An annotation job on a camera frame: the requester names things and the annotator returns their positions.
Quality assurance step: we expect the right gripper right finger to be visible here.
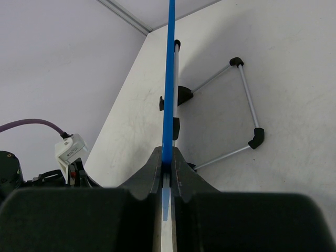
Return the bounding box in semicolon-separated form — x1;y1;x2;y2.
171;147;219;203

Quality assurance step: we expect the blue framed whiteboard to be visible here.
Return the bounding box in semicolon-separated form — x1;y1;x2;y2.
162;0;176;221

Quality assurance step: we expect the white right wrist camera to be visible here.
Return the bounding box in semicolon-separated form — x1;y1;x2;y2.
55;134;88;178

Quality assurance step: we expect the left aluminium frame post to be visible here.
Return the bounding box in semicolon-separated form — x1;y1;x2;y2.
98;0;153;36

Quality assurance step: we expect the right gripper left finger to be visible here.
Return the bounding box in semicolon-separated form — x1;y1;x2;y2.
117;146;162;200

